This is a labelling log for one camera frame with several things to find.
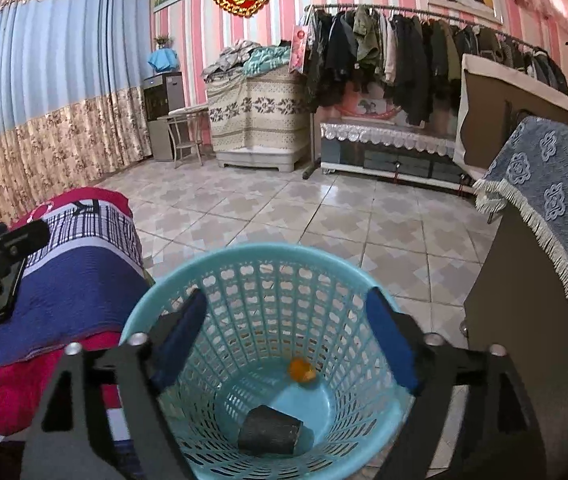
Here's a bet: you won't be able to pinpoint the dark paper cup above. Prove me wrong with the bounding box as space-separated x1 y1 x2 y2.
237 404 303 456

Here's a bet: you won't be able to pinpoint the light blue plastic trash basket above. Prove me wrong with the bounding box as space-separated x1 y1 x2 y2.
123 243 413 479

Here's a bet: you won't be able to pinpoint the red blue striped table cloth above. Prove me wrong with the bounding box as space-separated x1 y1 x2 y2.
0 188 149 479

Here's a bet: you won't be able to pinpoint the dark wooden side cabinet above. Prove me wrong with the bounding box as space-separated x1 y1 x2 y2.
464 206 568 479

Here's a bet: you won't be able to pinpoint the blue floral curtain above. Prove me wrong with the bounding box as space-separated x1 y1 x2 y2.
0 0 151 222

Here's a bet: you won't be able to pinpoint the low tv cabinet lace cover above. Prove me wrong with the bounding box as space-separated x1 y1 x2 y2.
318 119 475 194

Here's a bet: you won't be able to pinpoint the small folding table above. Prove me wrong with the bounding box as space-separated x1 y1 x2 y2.
159 104 209 168

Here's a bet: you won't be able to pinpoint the patterned cloth covered cabinet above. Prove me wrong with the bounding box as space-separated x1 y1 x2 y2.
206 67 310 172

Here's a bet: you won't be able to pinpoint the grey water dispenser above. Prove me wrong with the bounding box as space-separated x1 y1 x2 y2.
142 72 185 162

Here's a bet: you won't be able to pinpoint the folded brown table board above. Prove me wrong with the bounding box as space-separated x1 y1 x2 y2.
453 54 568 181

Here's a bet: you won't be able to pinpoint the blue covered water bottle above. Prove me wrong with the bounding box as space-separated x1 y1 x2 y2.
147 48 180 74

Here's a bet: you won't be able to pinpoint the hanging dark clothes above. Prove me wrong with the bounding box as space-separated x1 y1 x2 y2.
303 6 568 127

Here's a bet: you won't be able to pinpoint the pile of folded clothes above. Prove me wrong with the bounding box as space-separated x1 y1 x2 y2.
201 39 291 81

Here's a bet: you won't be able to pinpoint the metal clothes rack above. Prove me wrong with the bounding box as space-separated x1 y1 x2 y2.
293 3 558 188

